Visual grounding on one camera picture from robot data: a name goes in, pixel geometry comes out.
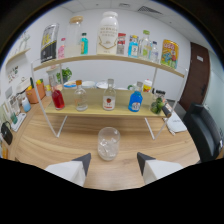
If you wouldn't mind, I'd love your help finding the black kettle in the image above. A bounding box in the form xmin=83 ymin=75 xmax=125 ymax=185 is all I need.
xmin=0 ymin=120 xmax=14 ymax=146

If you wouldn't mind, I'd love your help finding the two-tier wooden shelf rack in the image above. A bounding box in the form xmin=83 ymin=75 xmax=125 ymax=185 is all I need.
xmin=30 ymin=53 xmax=189 ymax=140

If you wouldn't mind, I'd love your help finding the clear bottle red label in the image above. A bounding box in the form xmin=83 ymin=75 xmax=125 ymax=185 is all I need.
xmin=102 ymin=78 xmax=117 ymax=112

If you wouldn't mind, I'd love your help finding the clear bottle blue cap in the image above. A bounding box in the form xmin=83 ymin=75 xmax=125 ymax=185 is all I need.
xmin=148 ymin=40 xmax=160 ymax=64

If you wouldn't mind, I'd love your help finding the light blue bottle yellow cap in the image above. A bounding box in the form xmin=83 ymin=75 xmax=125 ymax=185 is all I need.
xmin=127 ymin=34 xmax=140 ymax=59

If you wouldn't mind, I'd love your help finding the ceiling air vent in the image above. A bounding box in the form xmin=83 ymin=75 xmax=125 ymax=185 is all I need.
xmin=137 ymin=5 xmax=163 ymax=15

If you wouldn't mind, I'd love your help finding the yellow jar red white lid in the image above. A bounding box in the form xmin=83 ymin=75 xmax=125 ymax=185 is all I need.
xmin=142 ymin=78 xmax=153 ymax=93

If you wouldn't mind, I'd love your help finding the brown door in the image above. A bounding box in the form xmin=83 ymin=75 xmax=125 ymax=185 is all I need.
xmin=178 ymin=41 xmax=211 ymax=104

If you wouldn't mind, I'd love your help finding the blue patterned bowl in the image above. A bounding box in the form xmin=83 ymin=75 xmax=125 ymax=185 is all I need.
xmin=63 ymin=80 xmax=78 ymax=90

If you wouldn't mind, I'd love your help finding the white notebook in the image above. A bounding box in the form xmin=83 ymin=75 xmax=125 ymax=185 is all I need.
xmin=165 ymin=111 xmax=188 ymax=134

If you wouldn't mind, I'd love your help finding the green lime bottle dark cap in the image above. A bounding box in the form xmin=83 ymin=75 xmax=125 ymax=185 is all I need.
xmin=149 ymin=89 xmax=167 ymax=115

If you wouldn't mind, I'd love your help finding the blue liquid bottle silver cap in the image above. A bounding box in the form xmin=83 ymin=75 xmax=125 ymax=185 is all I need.
xmin=127 ymin=81 xmax=144 ymax=113

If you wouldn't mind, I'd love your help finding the orange storage basket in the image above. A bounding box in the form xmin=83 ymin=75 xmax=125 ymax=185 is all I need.
xmin=25 ymin=81 xmax=47 ymax=105

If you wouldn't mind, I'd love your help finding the red wall poster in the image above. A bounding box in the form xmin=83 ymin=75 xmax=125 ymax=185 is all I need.
xmin=117 ymin=32 xmax=127 ymax=44

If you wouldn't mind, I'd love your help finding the white and blue canister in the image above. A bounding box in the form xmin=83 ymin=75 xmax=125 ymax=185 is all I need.
xmin=20 ymin=95 xmax=32 ymax=113

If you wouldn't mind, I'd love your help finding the clear bottle green cap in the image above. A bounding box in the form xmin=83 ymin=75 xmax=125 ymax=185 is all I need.
xmin=138 ymin=29 xmax=152 ymax=61

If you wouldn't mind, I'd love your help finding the green cup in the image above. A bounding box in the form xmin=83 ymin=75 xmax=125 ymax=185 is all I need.
xmin=9 ymin=112 xmax=19 ymax=125

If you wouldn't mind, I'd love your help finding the grey printed wall sheet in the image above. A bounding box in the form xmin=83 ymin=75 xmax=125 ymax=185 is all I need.
xmin=116 ymin=42 xmax=126 ymax=56

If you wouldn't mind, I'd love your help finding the teal liquid bottle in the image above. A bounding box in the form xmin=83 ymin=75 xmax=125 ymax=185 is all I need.
xmin=79 ymin=32 xmax=89 ymax=56

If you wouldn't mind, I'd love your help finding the white tray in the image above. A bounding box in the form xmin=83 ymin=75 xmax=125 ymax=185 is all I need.
xmin=9 ymin=112 xmax=27 ymax=133

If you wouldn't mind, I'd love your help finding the tall glass bottle cork lid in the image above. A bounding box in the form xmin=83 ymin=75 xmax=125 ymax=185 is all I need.
xmin=64 ymin=15 xmax=84 ymax=58

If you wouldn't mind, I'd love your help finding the white kitchen appliance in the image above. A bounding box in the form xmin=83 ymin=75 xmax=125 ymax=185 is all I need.
xmin=16 ymin=77 xmax=31 ymax=94

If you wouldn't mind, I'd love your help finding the black cylindrical object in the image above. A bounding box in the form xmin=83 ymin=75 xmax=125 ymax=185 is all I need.
xmin=162 ymin=103 xmax=173 ymax=119

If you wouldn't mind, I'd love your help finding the clear glass with ice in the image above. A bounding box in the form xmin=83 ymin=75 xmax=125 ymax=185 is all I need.
xmin=97 ymin=126 xmax=121 ymax=162

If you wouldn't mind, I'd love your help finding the white bowl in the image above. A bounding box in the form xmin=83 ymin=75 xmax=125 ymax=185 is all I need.
xmin=81 ymin=80 xmax=97 ymax=90
xmin=95 ymin=80 xmax=108 ymax=90

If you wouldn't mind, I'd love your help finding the green potted plant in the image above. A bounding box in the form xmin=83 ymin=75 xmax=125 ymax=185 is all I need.
xmin=55 ymin=67 xmax=73 ymax=84

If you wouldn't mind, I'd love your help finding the black office chair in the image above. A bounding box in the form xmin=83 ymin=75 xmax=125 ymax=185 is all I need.
xmin=182 ymin=102 xmax=224 ymax=164

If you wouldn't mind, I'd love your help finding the large white bottle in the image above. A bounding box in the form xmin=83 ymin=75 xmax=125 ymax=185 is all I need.
xmin=96 ymin=10 xmax=120 ymax=56

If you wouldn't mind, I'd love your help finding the red liquid bottle white cap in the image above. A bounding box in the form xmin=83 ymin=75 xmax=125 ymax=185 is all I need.
xmin=50 ymin=85 xmax=66 ymax=111

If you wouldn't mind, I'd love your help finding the pink liquid bottle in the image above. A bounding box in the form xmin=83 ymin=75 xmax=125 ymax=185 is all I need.
xmin=57 ymin=37 xmax=67 ymax=60

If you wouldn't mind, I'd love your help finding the wooden wall shelf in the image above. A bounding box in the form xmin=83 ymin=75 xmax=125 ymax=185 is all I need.
xmin=4 ymin=47 xmax=32 ymax=66

